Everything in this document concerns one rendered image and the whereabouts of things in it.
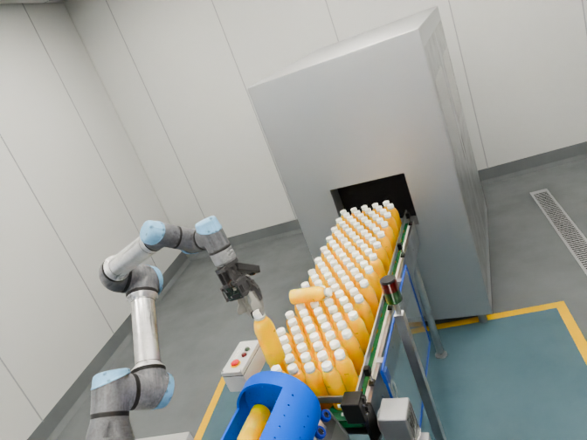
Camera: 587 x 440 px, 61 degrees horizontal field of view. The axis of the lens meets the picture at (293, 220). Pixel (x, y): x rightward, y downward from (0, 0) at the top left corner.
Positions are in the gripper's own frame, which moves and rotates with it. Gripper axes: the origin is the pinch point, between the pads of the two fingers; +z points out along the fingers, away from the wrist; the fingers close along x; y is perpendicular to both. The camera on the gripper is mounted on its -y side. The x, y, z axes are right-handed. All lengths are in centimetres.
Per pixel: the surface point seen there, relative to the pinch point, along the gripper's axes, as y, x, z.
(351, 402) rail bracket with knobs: -8.3, 11.7, 44.8
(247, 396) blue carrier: 3.0, -18.7, 28.1
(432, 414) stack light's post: -48, 20, 83
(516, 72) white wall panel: -449, 90, -2
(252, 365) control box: -23.0, -32.2, 30.2
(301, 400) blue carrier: 8.3, 5.8, 29.7
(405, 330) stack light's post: -43, 27, 40
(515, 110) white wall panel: -452, 76, 34
